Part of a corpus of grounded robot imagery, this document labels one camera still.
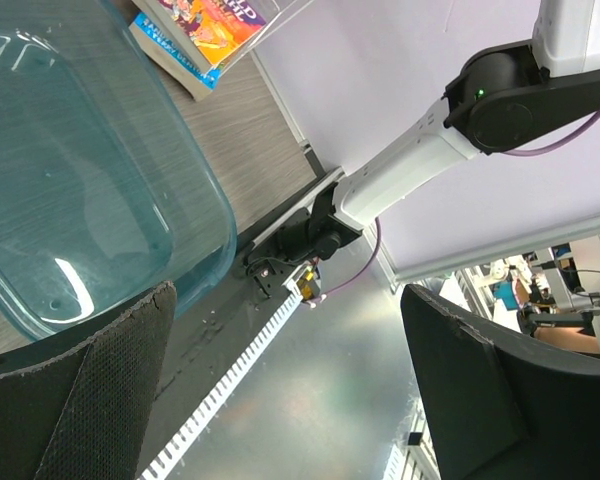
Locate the white slotted cable duct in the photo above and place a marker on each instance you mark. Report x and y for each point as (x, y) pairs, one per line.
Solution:
(176, 447)

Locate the blue paperback book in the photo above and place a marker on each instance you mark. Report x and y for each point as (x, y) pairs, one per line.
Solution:
(166, 55)

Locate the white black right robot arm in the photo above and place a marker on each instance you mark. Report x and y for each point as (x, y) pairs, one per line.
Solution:
(522, 99)

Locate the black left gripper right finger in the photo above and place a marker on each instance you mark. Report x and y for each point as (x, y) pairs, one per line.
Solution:
(499, 404)

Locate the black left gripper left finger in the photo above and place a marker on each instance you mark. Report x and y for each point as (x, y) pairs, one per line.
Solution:
(76, 405)

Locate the teal transparent plastic bin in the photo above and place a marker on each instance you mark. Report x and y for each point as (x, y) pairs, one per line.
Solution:
(104, 192)

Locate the white wire shelf rack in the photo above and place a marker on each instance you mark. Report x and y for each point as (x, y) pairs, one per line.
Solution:
(276, 14)

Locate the colourful Roald Dahl book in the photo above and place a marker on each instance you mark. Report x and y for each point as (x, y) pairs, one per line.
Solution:
(206, 31)

